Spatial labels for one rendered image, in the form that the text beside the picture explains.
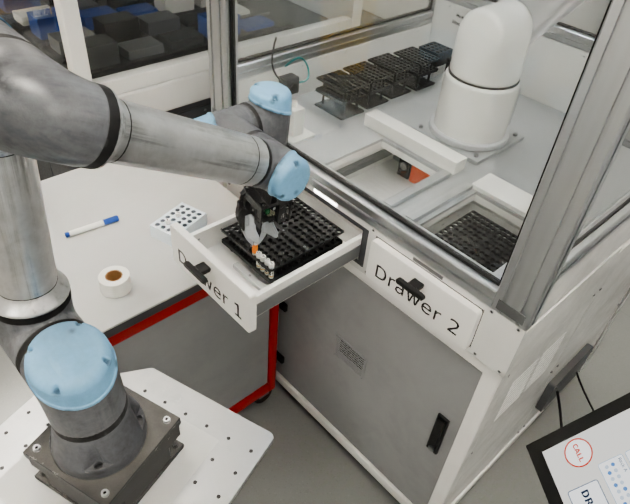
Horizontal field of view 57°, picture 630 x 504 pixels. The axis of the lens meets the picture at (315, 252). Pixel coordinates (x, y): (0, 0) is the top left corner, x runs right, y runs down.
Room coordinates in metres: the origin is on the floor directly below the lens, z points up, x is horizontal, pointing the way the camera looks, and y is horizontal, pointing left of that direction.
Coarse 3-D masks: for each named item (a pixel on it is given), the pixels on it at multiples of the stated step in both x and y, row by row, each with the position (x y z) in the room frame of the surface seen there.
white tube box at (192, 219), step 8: (176, 208) 1.21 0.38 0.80; (184, 208) 1.21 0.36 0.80; (192, 208) 1.22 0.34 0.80; (168, 216) 1.18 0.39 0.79; (184, 216) 1.18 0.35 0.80; (192, 216) 1.18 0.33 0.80; (200, 216) 1.18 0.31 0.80; (152, 224) 1.13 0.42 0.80; (160, 224) 1.14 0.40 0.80; (184, 224) 1.15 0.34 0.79; (192, 224) 1.15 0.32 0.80; (200, 224) 1.18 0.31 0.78; (152, 232) 1.13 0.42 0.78; (160, 232) 1.11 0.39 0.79; (168, 232) 1.11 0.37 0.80; (160, 240) 1.11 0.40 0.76; (168, 240) 1.10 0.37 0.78
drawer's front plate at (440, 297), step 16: (384, 256) 0.97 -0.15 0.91; (400, 256) 0.95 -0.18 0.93; (368, 272) 0.99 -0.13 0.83; (400, 272) 0.93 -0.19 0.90; (416, 272) 0.91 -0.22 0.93; (384, 288) 0.95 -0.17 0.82; (432, 288) 0.87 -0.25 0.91; (448, 288) 0.86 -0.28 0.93; (432, 304) 0.87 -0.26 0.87; (448, 304) 0.84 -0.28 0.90; (464, 304) 0.82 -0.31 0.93; (432, 320) 0.86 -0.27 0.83; (448, 320) 0.84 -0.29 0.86; (464, 320) 0.81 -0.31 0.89; (448, 336) 0.83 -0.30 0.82; (464, 336) 0.80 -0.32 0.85
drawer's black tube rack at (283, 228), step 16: (288, 208) 1.12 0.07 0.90; (304, 208) 1.13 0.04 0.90; (288, 224) 1.10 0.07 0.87; (304, 224) 1.06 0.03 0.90; (320, 224) 1.07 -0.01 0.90; (224, 240) 1.01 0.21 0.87; (272, 240) 1.00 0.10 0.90; (288, 240) 1.00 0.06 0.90; (304, 240) 1.01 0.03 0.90; (320, 240) 1.02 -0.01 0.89; (336, 240) 1.06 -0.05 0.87; (240, 256) 0.97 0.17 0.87; (272, 256) 0.94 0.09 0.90; (288, 256) 0.95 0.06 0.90; (304, 256) 0.98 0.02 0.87; (256, 272) 0.93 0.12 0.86; (288, 272) 0.93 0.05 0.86
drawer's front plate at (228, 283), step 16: (176, 224) 0.98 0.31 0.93; (176, 240) 0.97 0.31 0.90; (192, 240) 0.94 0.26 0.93; (176, 256) 0.97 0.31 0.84; (192, 256) 0.92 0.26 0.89; (208, 256) 0.89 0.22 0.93; (224, 272) 0.85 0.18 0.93; (208, 288) 0.89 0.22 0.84; (224, 288) 0.84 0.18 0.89; (240, 288) 0.81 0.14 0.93; (224, 304) 0.84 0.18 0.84; (240, 304) 0.81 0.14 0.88; (256, 304) 0.80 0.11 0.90; (240, 320) 0.81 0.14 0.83
